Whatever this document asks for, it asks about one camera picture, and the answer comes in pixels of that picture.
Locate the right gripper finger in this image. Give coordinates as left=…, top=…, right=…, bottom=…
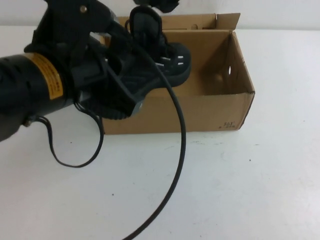
left=156, top=0, right=181, bottom=14
left=134, top=0, right=154, bottom=8

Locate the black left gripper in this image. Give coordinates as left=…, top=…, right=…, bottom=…
left=57, top=19, right=144, bottom=118

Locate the black mesh sneaker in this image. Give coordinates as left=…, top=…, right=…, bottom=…
left=99, top=9, right=193, bottom=122

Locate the brown cardboard shoe box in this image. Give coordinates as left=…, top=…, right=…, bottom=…
left=101, top=12, right=256, bottom=136

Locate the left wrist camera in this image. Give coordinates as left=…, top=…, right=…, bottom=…
left=32, top=0, right=121, bottom=51

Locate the left camera black cable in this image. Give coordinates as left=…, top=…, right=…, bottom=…
left=109, top=19, right=187, bottom=240

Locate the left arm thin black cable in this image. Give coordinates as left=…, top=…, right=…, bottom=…
left=24, top=107, right=106, bottom=168

